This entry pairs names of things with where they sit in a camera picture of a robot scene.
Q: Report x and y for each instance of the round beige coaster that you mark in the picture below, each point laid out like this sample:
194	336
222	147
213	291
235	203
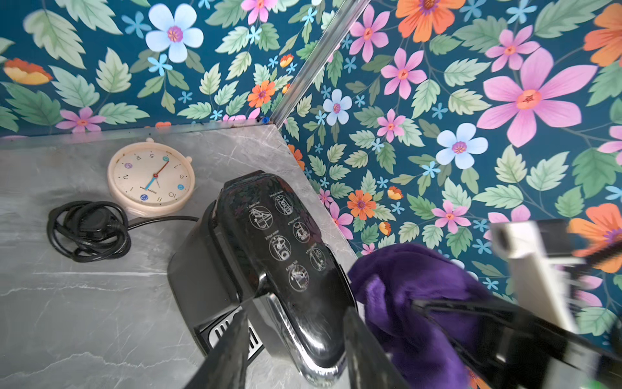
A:
149	179

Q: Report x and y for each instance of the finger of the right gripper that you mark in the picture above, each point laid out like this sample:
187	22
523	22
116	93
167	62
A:
452	311

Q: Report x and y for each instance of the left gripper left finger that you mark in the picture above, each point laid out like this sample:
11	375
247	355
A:
227	363

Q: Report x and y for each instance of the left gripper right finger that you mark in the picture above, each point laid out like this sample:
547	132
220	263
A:
368	365

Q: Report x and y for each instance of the purple cleaning cloth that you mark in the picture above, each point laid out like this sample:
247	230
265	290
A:
388	281

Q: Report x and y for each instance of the black capsule coffee machine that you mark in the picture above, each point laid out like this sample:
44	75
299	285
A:
257	250

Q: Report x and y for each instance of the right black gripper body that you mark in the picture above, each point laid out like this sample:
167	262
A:
533	353

